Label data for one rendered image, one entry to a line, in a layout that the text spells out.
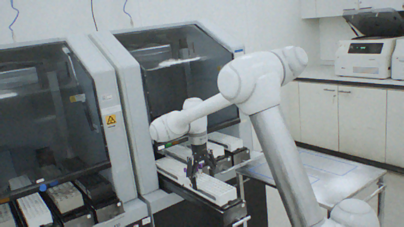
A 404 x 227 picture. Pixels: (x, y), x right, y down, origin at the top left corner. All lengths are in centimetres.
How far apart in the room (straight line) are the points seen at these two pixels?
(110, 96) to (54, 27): 118
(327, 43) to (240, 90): 367
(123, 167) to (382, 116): 258
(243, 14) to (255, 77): 275
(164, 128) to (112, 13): 168
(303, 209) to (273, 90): 36
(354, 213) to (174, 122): 74
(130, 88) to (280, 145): 97
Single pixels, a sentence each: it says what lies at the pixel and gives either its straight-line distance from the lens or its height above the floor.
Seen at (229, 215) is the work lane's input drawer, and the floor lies 78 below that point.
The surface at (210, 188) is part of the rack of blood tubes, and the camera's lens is 164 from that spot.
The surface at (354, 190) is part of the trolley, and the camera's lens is 169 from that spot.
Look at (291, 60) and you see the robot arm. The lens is 113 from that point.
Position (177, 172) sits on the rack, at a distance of 186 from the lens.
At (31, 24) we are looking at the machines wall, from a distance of 279.
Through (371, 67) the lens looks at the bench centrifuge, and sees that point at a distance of 364.
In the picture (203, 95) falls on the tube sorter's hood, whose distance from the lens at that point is 202.
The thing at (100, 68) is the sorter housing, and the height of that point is 144.
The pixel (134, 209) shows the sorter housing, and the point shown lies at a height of 73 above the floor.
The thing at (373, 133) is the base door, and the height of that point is 37.
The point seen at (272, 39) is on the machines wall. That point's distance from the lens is 403.
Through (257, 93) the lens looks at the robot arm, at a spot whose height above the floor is 139.
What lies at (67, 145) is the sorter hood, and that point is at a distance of 172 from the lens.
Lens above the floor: 161
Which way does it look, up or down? 15 degrees down
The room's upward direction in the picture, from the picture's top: 7 degrees counter-clockwise
